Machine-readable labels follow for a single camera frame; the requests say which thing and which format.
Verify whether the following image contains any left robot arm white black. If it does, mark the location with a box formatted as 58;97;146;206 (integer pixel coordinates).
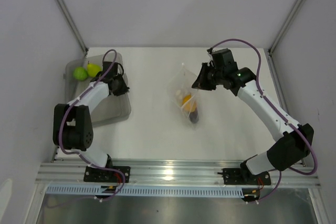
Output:
52;61;129;182

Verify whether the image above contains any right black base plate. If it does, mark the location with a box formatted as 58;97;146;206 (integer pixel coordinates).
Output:
217;168;271;186

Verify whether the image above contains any clear zip top bag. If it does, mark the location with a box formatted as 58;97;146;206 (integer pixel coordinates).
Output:
166;63;200;129

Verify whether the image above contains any aluminium frame post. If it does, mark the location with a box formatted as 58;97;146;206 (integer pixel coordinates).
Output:
55;0;88;54
268;0;306;56

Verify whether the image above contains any left aluminium frame post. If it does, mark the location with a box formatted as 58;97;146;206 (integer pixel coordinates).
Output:
55;0;88;54

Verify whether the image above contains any orange toy lemon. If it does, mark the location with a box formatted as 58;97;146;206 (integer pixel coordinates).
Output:
182;94;197;112

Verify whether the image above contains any purple toy eggplant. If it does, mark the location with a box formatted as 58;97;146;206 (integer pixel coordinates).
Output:
188;109;199;124

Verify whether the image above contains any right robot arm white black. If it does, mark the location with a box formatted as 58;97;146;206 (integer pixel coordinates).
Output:
192;48;314;184

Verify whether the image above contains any right aluminium frame post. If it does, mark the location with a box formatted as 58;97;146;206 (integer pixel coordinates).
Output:
268;0;306;56

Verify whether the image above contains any slotted white cable duct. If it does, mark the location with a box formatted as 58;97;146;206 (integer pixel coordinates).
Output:
46;184;244;198

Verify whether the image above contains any green toy fruit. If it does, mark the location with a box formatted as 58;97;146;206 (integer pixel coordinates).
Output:
72;67;88;81

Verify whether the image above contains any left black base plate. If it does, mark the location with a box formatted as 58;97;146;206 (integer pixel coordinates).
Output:
83;166;131;184

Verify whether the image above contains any aluminium mounting rail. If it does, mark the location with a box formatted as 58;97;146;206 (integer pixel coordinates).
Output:
35;158;321;188

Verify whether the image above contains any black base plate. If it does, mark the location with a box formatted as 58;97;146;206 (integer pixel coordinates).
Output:
217;168;271;186
83;166;131;184

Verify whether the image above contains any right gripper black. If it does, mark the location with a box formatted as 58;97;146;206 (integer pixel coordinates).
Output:
192;63;225;91

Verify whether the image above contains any yellow-green toy pear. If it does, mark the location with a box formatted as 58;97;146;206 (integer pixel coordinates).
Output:
87;61;102;78

